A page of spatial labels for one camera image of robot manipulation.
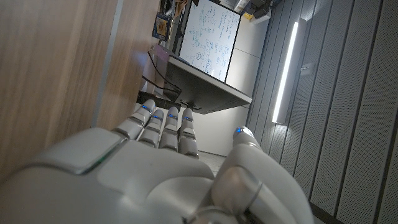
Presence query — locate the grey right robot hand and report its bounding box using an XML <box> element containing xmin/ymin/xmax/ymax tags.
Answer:
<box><xmin>0</xmin><ymin>98</ymin><xmax>315</xmax><ymax>224</ymax></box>

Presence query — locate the black framed whiteboard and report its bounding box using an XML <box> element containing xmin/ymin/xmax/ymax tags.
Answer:
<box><xmin>178</xmin><ymin>0</ymin><xmax>242</xmax><ymax>83</ymax></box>

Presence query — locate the white ceiling light bar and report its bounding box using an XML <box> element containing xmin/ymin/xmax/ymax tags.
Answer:
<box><xmin>271</xmin><ymin>21</ymin><xmax>300</xmax><ymax>124</ymax></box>

